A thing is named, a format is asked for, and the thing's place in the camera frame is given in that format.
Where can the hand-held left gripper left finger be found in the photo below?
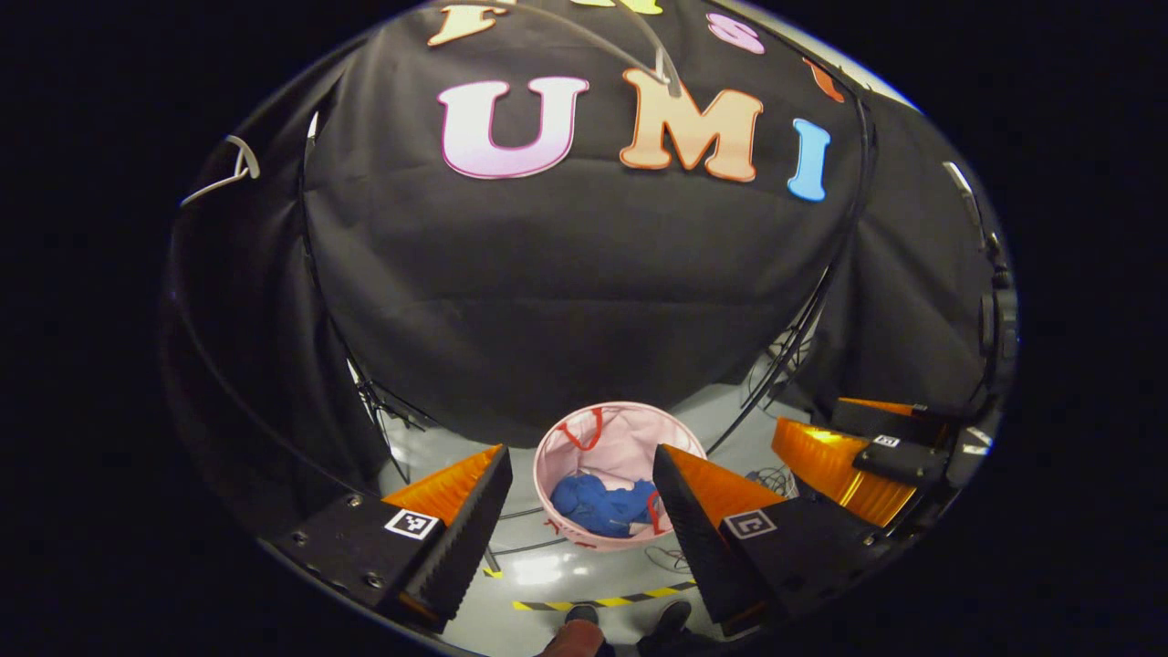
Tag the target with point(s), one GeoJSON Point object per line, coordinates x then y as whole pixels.
{"type": "Point", "coordinates": [470, 538]}

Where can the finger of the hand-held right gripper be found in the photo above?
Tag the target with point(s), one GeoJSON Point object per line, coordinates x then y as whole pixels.
{"type": "Point", "coordinates": [830, 465]}
{"type": "Point", "coordinates": [894, 420]}

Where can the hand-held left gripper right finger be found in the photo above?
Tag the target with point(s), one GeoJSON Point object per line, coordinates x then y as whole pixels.
{"type": "Point", "coordinates": [698, 538]}

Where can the pink laundry hamper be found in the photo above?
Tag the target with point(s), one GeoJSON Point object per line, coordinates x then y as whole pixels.
{"type": "Point", "coordinates": [620, 438]}

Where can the white plastic hanger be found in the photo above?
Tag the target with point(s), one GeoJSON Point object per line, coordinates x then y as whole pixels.
{"type": "Point", "coordinates": [671, 78]}
{"type": "Point", "coordinates": [253, 164]}

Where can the black shoe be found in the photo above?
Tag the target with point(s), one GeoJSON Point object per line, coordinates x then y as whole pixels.
{"type": "Point", "coordinates": [581, 614]}
{"type": "Point", "coordinates": [675, 619]}

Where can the long yellow black floor tape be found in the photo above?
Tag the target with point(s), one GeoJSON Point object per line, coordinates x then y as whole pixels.
{"type": "Point", "coordinates": [602, 601]}

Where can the person's leg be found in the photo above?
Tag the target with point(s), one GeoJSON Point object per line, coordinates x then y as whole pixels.
{"type": "Point", "coordinates": [570, 641]}

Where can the black backdrop stand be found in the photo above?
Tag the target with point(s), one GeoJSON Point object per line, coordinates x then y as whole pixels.
{"type": "Point", "coordinates": [392, 411]}

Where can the black clothes rail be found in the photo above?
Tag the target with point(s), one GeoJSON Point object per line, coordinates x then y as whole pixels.
{"type": "Point", "coordinates": [730, 431]}

